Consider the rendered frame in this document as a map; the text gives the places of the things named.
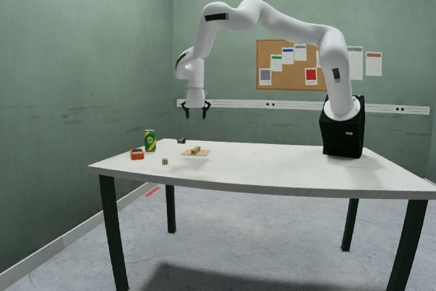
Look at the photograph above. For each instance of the green and yellow drink can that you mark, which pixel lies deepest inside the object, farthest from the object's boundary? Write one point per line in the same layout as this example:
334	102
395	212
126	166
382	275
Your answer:
149	140

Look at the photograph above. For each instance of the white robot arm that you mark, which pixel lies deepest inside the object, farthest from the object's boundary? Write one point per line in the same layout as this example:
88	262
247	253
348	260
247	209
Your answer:
333	56

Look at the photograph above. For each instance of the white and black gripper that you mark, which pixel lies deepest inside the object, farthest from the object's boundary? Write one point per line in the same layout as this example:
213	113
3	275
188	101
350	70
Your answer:
195	99

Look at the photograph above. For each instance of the orange multimeter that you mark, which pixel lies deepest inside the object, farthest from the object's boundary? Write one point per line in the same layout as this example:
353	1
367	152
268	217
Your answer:
137	154

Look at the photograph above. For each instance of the tan square mat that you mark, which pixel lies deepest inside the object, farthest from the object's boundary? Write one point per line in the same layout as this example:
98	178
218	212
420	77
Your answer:
200	153

